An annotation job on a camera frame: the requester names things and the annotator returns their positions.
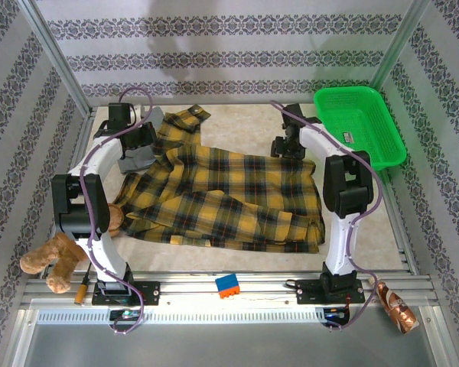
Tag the small label sticker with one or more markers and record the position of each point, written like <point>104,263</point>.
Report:
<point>349,138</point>

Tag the brown drink pouch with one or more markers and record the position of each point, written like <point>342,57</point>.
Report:
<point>396,306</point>

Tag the green plastic basket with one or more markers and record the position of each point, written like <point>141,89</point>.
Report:
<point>367,114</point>

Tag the yellow black plaid shirt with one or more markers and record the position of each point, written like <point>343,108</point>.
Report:
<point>229,199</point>

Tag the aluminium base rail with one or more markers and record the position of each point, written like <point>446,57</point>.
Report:
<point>191,284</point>

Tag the blue orange toy block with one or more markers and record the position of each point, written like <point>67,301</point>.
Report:
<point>227,286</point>

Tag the small electronics board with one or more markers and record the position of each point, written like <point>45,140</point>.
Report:
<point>124,314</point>
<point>334,314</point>

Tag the folded grey shirt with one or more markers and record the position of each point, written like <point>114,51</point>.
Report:
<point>137,164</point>

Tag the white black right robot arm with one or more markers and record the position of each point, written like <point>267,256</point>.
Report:
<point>340,244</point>

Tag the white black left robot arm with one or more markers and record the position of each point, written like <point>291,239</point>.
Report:
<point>103,252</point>

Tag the aluminium frame post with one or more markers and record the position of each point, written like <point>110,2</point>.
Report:
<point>398,49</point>
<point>57,57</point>

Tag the aluminium side rail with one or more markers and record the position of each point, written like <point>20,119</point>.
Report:
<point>399,237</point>
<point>82,141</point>

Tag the brown teddy bear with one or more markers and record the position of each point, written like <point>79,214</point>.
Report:
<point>61,264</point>

